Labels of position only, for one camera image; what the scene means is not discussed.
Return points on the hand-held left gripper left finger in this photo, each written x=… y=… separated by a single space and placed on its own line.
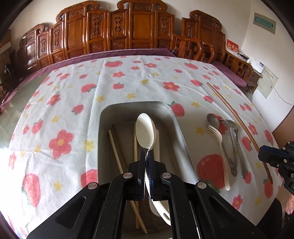
x=142 y=160

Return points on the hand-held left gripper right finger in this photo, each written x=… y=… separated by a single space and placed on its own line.
x=150 y=165

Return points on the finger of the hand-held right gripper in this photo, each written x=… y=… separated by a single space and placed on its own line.
x=270 y=158
x=270 y=148

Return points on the pile of spoons and chopsticks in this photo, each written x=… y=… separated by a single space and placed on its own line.
x=250 y=139

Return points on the pale wooden chopstick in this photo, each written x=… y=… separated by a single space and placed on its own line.
x=114 y=149

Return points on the cream plastic spoon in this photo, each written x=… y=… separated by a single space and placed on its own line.
x=158 y=210
x=144 y=131

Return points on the brown wooden chopstick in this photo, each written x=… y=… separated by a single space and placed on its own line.
x=240 y=121

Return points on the metal rectangular tray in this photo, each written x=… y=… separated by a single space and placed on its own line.
x=165 y=119

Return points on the person's right hand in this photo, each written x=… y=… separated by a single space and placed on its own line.
x=290 y=204

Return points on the metal fork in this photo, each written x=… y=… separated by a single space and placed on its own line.
x=240 y=156
x=232 y=147

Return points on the cream plastic fork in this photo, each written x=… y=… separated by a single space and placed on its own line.
x=221 y=149

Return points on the person's dark clothing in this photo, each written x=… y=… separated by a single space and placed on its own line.
x=273 y=218

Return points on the metal spoon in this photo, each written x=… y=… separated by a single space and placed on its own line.
x=212 y=121

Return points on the wooden side table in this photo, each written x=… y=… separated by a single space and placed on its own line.
x=255 y=75

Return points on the white blue box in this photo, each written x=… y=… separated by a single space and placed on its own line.
x=260 y=66

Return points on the purple armchair cushion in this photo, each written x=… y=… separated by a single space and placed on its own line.
x=227 y=71

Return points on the strawberry flower print tablecloth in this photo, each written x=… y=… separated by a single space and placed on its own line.
x=69 y=92

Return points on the red box on side table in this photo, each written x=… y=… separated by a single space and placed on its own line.
x=232 y=47

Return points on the carved wooden armchair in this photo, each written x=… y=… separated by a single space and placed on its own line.
x=206 y=39

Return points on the carved wooden sofa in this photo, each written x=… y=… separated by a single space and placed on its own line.
x=101 y=29

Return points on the grey wall panel box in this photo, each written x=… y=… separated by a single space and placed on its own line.
x=264 y=23

